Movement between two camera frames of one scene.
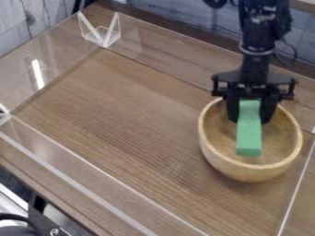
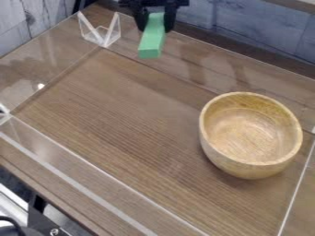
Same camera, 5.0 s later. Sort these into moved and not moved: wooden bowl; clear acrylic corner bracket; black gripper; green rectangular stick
Moved: black gripper; green rectangular stick
Not moved: clear acrylic corner bracket; wooden bowl
